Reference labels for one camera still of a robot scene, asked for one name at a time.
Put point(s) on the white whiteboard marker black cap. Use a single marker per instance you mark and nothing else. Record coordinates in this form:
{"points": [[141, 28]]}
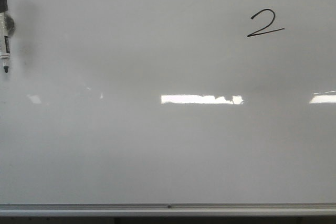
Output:
{"points": [[7, 30]]}

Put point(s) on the white whiteboard with aluminium frame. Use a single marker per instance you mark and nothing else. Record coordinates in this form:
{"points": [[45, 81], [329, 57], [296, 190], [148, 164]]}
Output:
{"points": [[169, 108]]}

